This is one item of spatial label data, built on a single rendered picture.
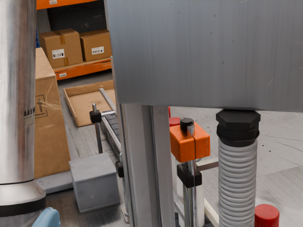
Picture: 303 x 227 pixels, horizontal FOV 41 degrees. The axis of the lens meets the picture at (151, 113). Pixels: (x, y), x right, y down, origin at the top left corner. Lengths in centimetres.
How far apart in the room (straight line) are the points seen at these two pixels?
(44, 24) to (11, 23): 447
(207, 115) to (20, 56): 97
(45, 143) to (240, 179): 79
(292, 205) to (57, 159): 58
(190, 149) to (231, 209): 15
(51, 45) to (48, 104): 329
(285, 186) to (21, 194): 62
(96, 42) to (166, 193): 401
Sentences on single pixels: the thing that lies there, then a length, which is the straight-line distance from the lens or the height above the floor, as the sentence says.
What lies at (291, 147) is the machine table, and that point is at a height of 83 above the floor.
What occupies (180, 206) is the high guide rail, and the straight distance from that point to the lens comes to 76.
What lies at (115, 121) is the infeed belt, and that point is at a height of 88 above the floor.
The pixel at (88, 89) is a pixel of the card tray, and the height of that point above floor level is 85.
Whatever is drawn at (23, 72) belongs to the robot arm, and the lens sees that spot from 52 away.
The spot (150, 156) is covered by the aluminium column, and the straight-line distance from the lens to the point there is 44.
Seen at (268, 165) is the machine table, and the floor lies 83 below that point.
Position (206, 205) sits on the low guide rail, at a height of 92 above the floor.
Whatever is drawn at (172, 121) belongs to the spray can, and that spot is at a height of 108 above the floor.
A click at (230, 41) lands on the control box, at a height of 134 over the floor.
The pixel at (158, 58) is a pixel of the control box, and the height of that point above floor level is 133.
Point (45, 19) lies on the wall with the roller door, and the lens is 499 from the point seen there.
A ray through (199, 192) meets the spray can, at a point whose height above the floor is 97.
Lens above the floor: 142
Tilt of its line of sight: 24 degrees down
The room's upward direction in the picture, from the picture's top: 5 degrees counter-clockwise
